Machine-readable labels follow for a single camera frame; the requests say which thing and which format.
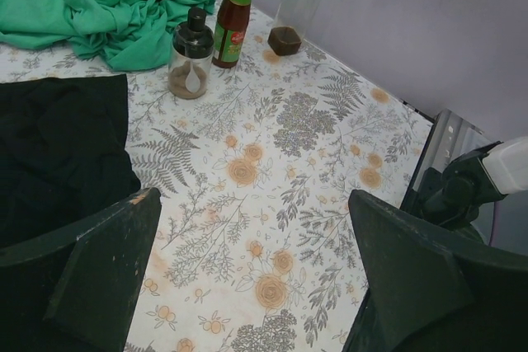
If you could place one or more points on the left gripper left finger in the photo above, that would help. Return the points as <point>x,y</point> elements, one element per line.
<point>76,288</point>

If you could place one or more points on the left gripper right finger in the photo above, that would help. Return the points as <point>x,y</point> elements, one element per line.
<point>430,289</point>

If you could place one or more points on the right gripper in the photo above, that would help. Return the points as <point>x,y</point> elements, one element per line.
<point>452,198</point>

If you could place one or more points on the tall gold spout bottle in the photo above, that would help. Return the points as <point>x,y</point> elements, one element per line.
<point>292,21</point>

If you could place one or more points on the black cloth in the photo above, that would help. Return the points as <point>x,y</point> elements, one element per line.
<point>63,153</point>

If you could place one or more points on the black cap spice jar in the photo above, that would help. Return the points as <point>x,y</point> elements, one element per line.
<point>191,56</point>

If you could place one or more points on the green cloth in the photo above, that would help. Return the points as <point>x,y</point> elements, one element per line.
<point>128,35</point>

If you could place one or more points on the rear yellow cap sauce bottle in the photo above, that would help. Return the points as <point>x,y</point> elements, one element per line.
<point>230,30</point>

